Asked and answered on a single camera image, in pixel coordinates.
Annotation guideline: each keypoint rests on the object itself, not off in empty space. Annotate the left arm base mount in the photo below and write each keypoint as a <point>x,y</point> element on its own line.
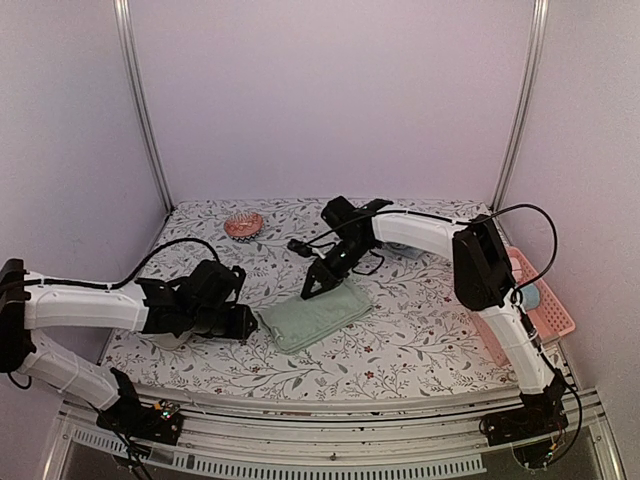
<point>161,422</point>

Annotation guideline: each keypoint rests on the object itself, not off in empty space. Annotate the aluminium corner post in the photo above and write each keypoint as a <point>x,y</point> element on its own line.
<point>531,67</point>
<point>126,36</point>

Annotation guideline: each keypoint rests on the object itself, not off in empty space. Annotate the pink plastic basket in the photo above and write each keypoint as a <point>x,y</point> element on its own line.
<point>551,319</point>

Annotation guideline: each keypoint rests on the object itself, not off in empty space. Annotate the left aluminium corner post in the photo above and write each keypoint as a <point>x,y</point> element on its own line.
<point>126,36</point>

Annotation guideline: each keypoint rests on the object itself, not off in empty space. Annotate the right aluminium corner post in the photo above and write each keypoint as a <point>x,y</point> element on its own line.
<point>531,67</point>

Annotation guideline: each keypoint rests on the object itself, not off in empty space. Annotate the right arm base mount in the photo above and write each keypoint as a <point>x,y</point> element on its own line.
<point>538,415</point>

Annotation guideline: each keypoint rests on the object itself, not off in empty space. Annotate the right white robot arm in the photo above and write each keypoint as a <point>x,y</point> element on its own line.
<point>482,274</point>

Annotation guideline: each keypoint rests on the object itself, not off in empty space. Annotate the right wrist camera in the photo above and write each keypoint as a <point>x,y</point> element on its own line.
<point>304,250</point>

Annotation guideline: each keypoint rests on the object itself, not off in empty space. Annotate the green panda towel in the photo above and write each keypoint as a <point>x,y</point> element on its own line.
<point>296,324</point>

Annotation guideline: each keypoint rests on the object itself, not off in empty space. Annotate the blue rolled towel in basket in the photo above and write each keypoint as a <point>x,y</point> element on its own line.
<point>530,297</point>

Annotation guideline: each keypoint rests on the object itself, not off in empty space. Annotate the aluminium front rail frame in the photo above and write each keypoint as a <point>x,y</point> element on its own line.
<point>227,437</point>

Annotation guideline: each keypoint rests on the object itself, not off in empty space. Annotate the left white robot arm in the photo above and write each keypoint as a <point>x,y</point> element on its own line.
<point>31,302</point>

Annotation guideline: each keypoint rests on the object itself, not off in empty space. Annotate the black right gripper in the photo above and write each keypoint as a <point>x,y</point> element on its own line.
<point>327,273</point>

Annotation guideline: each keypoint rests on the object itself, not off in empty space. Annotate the light blue rolled towel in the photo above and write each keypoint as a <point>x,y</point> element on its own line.
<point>403,250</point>

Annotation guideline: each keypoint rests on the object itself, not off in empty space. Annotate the cream ceramic mug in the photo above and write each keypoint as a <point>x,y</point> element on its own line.
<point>170,342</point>

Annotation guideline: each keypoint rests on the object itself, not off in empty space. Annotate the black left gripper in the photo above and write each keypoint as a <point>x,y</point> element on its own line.
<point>241,330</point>

